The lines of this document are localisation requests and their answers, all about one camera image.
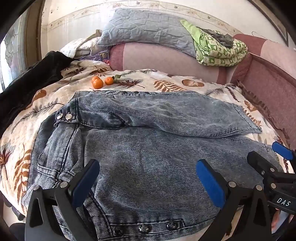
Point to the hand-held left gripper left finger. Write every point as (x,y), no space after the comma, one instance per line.
(85,183)

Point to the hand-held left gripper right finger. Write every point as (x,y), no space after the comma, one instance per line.
(211,183)

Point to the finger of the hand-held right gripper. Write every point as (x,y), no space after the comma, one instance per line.
(281,150)
(259,162)

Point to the grey-blue denim pants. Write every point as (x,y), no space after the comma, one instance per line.
(150,150)

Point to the person's right hand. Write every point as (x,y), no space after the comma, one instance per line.
(276,222)

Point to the pink padded side cushion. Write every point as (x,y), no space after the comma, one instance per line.
(266,76)

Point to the large tangerine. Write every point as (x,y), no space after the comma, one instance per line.
(98,84)

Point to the tangerine with green leaf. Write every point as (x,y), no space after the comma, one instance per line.
(109,80)

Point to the black garment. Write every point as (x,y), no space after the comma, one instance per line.
(34,76)

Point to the green patterned blanket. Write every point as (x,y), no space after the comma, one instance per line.
(215,52)

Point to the leaf-print fleece blanket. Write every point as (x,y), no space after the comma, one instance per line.
(143,76)

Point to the purple packet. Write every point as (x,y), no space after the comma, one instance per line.
(101,55)

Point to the dark grey cloth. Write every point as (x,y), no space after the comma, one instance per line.
(219,37)

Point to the pink striped bolster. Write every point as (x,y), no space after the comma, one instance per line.
(161,60)

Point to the cream quilt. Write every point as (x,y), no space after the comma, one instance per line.
(74,47)

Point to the frosted glass window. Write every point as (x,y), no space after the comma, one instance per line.
(11,51)

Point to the grey quilted pillow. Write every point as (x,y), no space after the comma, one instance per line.
(143,30)

